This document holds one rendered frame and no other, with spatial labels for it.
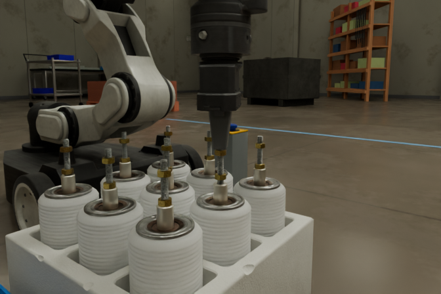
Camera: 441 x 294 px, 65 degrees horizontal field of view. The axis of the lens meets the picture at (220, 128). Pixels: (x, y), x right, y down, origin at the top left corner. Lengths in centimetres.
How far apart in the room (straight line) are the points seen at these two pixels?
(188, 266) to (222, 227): 9
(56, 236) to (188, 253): 26
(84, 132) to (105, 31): 35
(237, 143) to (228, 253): 38
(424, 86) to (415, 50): 92
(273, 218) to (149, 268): 26
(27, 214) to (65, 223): 47
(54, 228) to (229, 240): 28
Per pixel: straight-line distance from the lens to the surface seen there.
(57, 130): 127
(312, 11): 1079
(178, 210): 60
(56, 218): 62
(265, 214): 62
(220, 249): 53
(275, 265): 59
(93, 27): 109
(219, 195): 54
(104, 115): 102
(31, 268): 65
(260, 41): 1153
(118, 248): 53
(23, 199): 108
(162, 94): 100
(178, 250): 44
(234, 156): 85
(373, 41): 812
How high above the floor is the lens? 44
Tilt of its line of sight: 8 degrees down
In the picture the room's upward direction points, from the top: straight up
